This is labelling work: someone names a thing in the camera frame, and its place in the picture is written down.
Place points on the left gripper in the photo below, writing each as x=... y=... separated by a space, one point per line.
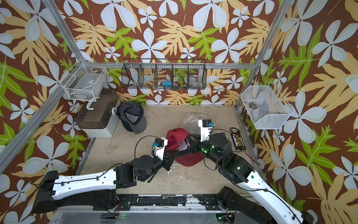
x=165 y=157

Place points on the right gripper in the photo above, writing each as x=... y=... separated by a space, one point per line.
x=195 y=145

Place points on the red baseball cap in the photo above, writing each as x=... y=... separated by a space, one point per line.
x=178 y=140

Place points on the dark grey baseball cap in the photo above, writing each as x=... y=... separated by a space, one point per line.
x=133 y=113

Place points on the black baseball cap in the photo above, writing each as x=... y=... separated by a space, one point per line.
x=125 y=124

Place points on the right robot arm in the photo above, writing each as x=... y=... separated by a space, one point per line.
x=270 y=207

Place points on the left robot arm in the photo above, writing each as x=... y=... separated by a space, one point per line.
x=99 y=189

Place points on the white cap under pile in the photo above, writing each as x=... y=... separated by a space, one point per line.
x=190 y=122

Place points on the black parallel charging board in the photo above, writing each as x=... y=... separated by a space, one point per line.
x=237 y=139

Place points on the white box with brown lid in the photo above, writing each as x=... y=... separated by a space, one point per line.
x=98 y=119

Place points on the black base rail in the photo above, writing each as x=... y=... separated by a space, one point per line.
x=190 y=202

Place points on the black wire wall basket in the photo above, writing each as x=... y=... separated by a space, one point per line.
x=165 y=74

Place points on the white wire wall basket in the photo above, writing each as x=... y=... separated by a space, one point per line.
x=84 y=81

